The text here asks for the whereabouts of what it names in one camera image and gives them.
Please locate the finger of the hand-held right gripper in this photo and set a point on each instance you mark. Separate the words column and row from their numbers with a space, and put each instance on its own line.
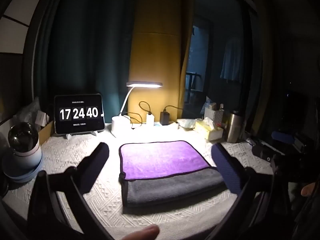
column 282, row 136
column 265, row 152

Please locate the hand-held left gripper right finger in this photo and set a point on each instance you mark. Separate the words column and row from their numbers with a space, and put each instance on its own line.
column 226, row 170

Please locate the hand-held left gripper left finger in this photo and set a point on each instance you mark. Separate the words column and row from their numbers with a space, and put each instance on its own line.
column 96, row 163

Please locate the purple and grey towel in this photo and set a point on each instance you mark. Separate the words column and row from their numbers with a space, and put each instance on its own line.
column 162, row 165

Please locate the person's right hand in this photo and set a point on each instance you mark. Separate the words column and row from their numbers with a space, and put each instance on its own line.
column 309, row 190

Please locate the person's left hand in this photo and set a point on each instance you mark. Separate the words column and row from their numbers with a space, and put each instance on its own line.
column 142, row 233

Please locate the white tablet stand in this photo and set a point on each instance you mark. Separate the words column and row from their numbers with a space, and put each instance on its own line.
column 69, row 135

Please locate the steel tumbler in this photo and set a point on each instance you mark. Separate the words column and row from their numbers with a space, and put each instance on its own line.
column 234, row 127

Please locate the white patterned tablecloth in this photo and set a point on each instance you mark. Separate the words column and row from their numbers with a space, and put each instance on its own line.
column 110, row 205

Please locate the yellow tissue pack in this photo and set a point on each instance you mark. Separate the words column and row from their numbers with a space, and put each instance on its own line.
column 208, row 130

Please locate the white desk lamp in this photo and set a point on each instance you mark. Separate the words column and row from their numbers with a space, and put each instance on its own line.
column 120, row 125

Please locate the tablet with clock display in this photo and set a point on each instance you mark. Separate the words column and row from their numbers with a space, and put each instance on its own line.
column 79, row 113

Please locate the white storage basket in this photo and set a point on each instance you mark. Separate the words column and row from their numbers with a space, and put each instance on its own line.
column 215, row 116

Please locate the cardboard box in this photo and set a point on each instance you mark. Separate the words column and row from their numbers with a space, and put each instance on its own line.
column 46, row 132

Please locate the white charger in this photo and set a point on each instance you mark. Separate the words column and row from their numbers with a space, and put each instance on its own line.
column 150, row 120

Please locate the small white box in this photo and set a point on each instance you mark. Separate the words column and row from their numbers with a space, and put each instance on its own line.
column 42, row 118

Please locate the metal bowl on pale cup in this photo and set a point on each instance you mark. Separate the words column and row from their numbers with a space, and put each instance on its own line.
column 23, row 142

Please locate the black charger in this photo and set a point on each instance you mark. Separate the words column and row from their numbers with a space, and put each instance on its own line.
column 164, row 117

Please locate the blue plate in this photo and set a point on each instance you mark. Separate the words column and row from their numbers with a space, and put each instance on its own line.
column 15, row 176

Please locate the clear plastic bag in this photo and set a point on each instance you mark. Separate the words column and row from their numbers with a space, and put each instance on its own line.
column 28, row 112

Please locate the hanging pale blue shirt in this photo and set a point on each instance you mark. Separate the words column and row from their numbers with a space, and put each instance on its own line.
column 232, row 62

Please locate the dark balcony railing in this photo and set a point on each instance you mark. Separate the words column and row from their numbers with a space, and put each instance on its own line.
column 192, row 82

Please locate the teal curtain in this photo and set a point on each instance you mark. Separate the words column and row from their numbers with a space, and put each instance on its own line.
column 87, row 42

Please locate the yellow curtain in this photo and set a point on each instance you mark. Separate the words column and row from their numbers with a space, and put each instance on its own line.
column 157, row 42

